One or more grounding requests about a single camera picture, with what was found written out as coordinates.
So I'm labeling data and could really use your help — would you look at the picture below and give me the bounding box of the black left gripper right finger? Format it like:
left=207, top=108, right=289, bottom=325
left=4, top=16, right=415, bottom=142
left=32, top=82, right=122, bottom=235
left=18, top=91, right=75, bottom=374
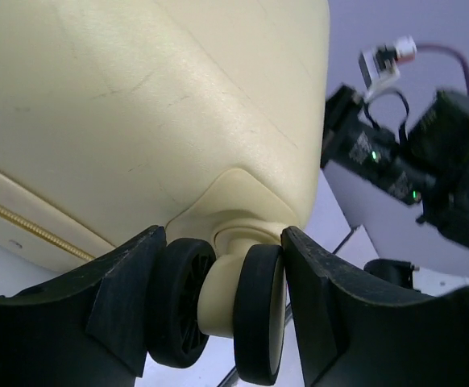
left=281, top=227, right=469, bottom=386

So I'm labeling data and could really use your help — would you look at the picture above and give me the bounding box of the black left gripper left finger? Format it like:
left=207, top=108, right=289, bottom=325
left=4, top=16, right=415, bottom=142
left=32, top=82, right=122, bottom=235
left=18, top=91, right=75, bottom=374
left=0, top=226, right=166, bottom=386

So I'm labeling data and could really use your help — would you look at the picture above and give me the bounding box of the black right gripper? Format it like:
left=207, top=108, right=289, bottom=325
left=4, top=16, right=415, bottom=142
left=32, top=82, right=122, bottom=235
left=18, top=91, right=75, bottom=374
left=321, top=85, right=469, bottom=249

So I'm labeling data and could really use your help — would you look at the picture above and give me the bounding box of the yellow hard-shell suitcase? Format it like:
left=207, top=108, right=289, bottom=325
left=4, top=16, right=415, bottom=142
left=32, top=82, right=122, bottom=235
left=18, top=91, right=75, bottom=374
left=0, top=0, right=332, bottom=384

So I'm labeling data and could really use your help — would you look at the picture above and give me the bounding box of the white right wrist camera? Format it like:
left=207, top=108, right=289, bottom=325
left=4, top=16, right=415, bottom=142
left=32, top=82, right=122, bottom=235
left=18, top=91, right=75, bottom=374
left=358, top=36, right=417, bottom=102

